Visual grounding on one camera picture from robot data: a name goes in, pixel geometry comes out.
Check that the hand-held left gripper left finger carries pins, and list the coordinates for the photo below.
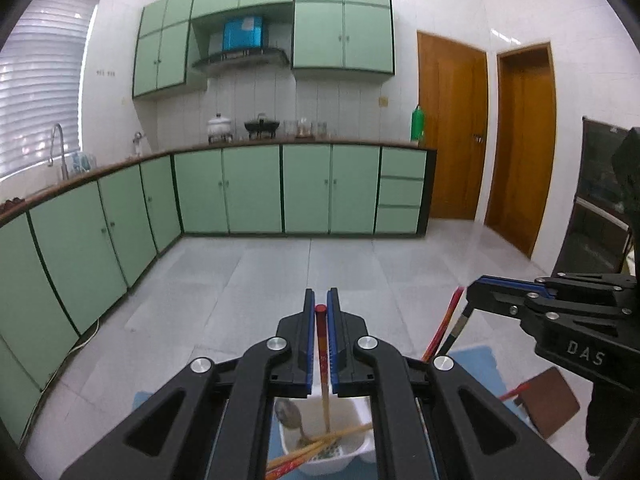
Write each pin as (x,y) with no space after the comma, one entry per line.
(310,360)

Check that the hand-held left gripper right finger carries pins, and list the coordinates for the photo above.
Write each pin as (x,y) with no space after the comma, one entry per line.
(334,360)

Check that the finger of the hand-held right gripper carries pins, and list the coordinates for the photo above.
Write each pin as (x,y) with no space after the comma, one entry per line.
(495,294)
(595,282)

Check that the white utensil holder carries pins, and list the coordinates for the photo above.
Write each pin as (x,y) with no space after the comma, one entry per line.
(352,410)

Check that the black-tipped chopstick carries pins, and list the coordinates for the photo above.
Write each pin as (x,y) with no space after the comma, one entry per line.
(455,330)

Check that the metal spoon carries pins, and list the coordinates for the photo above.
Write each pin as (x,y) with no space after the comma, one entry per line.
(287,412)

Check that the brown square coaster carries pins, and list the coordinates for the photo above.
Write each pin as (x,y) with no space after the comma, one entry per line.
(547,400)

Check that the blue mat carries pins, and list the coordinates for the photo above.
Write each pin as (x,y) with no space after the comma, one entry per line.
(480,370)

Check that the black glass cabinet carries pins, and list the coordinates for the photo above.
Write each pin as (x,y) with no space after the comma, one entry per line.
(585,200)

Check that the plain wooden door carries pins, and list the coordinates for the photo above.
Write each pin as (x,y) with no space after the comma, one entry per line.
(522,150)

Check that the wooden door with knob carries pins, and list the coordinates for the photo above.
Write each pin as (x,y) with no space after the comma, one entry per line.
(450,130)

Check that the green lower kitchen cabinets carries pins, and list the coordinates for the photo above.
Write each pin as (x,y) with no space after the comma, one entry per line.
(255,185)

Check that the green kitchen cabinets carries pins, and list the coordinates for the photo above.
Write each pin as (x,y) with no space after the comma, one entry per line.
(365,35)
(255,185)

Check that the green bottle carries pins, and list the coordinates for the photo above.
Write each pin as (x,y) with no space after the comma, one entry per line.
(418,125)

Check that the glass jar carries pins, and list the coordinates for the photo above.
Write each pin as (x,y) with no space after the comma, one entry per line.
(303,128)
(320,129)

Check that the black wok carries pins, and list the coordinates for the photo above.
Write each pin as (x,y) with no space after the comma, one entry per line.
(261,127)

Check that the white pot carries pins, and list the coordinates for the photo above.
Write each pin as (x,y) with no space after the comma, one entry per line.
(220,127)

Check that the small metal jug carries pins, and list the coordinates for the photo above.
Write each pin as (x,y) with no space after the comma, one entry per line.
(138,144)

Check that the green upper kitchen cabinets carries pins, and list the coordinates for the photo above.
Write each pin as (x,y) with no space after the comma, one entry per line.
(365,35)

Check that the clear glass cups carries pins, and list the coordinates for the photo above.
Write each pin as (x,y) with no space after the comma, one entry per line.
(83,161)

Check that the range hood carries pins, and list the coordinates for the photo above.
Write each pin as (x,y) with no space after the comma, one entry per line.
(240,57)

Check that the metal faucet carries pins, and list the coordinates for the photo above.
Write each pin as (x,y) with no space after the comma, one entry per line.
(62,160)

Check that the blue box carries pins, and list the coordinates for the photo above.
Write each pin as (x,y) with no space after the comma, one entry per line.
(243,34)

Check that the brown cloth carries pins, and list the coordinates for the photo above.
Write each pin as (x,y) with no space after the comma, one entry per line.
(11,204)

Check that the window blinds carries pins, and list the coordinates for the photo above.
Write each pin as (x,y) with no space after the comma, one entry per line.
(40,90)

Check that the wall sockets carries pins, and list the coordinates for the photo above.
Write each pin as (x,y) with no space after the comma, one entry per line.
(105,73)

